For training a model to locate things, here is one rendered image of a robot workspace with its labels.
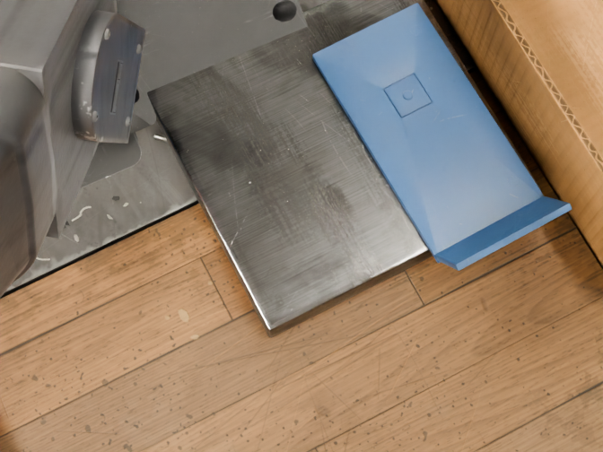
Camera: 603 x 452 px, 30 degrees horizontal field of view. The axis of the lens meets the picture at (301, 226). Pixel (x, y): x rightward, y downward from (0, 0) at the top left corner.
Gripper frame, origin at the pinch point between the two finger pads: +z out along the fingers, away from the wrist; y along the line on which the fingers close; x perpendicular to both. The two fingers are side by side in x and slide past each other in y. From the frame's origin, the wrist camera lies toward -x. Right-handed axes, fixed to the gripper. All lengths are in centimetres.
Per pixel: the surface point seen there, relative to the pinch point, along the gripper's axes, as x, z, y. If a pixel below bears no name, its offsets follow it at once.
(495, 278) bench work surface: -19.7, -1.0, -19.8
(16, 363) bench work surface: 5.7, 4.6, -14.1
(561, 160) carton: -25.0, -2.6, -14.7
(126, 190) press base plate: -3.7, 7.1, -8.2
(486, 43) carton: -24.9, 1.4, -7.9
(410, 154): -18.2, 0.9, -11.8
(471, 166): -20.9, -0.3, -13.5
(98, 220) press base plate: -1.6, 6.8, -9.1
